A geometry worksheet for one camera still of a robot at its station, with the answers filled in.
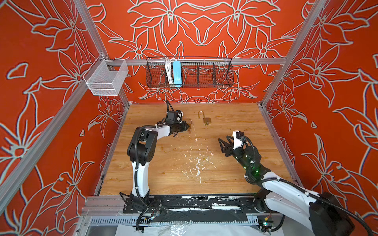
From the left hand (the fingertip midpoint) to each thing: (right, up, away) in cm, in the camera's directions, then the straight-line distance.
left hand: (188, 124), depth 100 cm
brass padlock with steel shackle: (+13, +3, +10) cm, 17 cm away
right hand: (+18, -6, -22) cm, 29 cm away
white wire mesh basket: (-55, +31, -5) cm, 63 cm away
